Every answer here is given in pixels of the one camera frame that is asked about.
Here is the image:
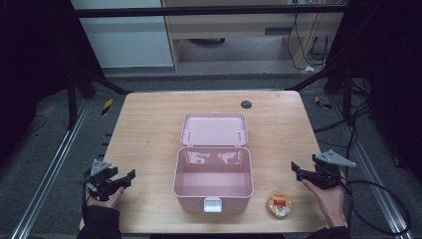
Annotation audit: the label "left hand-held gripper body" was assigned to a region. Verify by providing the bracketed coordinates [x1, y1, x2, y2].
[83, 159, 116, 202]

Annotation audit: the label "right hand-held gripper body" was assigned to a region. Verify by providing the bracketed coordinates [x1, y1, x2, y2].
[311, 148, 357, 191]

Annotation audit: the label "person's left hand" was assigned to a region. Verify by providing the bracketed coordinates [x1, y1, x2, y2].
[85, 184, 125, 210]

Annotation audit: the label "person's right hand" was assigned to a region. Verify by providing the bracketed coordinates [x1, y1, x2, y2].
[301, 169, 348, 229]

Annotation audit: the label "round yellow tin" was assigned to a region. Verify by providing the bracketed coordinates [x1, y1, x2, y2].
[266, 192, 294, 219]

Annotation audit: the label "yellow black tape marker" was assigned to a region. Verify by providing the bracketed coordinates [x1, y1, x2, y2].
[101, 98, 114, 117]
[314, 95, 332, 111]

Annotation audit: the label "black metal stand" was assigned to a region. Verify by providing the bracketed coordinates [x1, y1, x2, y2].
[65, 65, 132, 131]
[286, 62, 354, 126]

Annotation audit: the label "pink plastic box with lid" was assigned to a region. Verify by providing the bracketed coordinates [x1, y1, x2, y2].
[171, 112, 256, 214]

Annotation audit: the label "black curtain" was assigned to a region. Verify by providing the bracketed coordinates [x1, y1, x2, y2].
[329, 0, 422, 185]
[0, 0, 106, 168]

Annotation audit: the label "white cabinet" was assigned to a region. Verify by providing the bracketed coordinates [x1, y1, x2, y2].
[70, 0, 175, 70]

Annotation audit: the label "light wooden desk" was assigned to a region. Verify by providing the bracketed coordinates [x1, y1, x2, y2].
[160, 0, 347, 72]

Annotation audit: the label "aluminium floor rail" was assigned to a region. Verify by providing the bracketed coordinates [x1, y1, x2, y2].
[327, 94, 415, 239]
[9, 99, 92, 239]

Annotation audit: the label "black floor cables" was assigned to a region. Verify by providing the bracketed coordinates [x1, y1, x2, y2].
[313, 78, 374, 160]

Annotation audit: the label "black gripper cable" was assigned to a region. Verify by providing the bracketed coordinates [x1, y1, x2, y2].
[338, 175, 413, 237]

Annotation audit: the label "thin black floor cable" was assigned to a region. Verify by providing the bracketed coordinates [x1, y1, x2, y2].
[25, 114, 48, 135]

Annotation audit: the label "black hanging cables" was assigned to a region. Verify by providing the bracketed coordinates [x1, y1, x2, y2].
[286, 12, 331, 72]

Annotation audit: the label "black horizontal frame bar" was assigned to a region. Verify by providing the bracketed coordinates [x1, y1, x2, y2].
[74, 4, 348, 19]

